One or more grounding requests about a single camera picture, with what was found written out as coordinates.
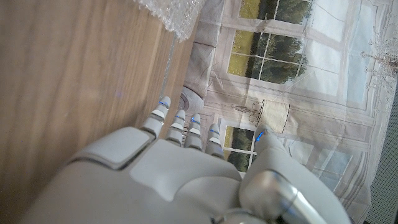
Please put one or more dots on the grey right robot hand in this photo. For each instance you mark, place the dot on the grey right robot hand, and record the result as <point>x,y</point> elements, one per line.
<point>161,186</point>

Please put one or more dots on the clear bubble wrap sheet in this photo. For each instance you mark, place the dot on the clear bubble wrap sheet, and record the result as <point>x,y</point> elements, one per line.
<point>177,15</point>

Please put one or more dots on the printed window backdrop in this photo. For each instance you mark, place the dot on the printed window backdrop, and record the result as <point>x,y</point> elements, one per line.
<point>295,77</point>

